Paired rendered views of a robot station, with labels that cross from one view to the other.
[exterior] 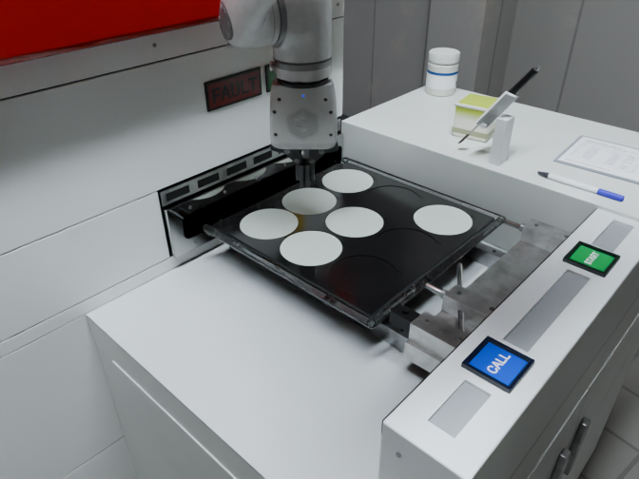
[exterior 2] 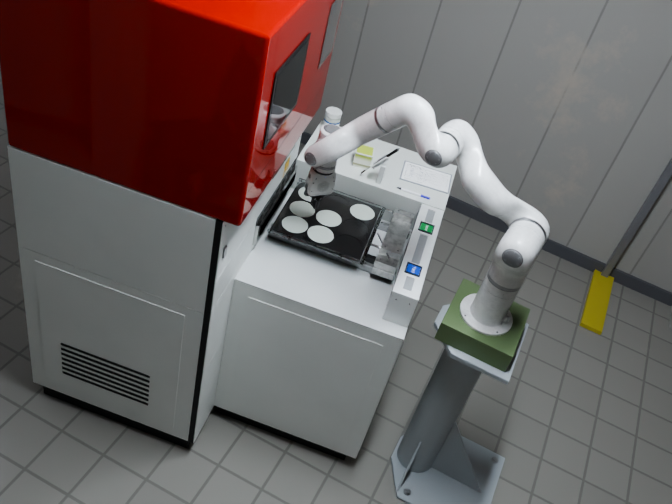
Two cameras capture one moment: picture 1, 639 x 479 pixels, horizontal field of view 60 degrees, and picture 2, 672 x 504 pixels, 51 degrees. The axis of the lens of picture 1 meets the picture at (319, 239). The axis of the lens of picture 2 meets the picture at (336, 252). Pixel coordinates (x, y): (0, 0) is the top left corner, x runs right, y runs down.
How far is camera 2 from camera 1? 1.92 m
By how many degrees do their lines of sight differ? 30
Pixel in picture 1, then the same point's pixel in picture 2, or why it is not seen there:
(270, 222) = (295, 224)
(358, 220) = (330, 217)
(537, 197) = (398, 198)
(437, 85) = not seen: hidden behind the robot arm
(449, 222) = (365, 213)
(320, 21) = not seen: hidden behind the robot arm
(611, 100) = (385, 82)
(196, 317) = (281, 271)
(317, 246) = (322, 233)
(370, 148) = not seen: hidden behind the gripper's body
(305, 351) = (332, 277)
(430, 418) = (402, 287)
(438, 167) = (352, 184)
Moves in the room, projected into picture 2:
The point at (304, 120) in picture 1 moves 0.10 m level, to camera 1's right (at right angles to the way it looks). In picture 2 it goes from (324, 185) to (348, 181)
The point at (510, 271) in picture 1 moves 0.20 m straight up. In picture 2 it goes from (394, 233) to (408, 192)
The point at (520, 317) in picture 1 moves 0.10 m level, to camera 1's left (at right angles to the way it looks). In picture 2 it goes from (413, 253) to (390, 258)
